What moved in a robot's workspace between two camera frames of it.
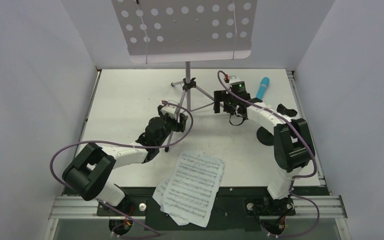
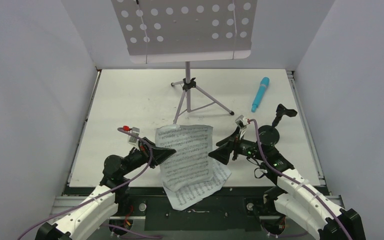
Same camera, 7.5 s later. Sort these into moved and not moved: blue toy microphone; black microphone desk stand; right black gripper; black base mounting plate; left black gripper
Moved: left black gripper; right black gripper
Not moved: black base mounting plate; black microphone desk stand; blue toy microphone
